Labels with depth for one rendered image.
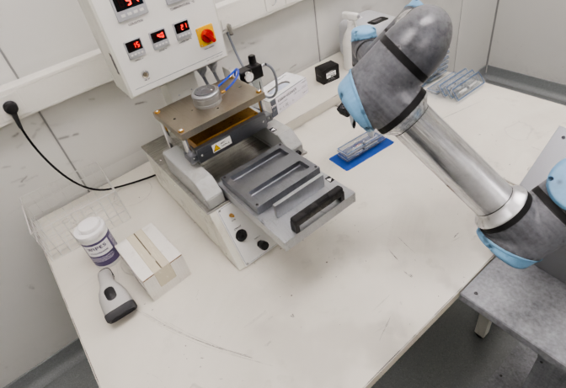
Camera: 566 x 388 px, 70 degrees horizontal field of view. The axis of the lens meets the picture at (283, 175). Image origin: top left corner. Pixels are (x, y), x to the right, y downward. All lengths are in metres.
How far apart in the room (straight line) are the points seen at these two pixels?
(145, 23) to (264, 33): 0.74
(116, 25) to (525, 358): 1.78
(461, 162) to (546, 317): 0.44
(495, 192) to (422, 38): 0.32
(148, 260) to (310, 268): 0.43
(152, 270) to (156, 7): 0.69
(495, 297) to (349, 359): 0.38
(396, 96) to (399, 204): 0.56
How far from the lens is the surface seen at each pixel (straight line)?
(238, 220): 1.11
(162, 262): 1.13
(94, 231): 1.25
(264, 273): 1.13
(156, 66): 1.22
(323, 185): 1.00
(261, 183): 1.01
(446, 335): 1.89
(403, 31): 0.77
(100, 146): 1.63
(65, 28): 1.49
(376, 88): 0.76
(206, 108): 1.14
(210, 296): 1.13
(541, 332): 1.08
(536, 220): 0.90
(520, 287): 1.14
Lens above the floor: 1.64
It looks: 39 degrees down
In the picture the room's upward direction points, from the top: 11 degrees counter-clockwise
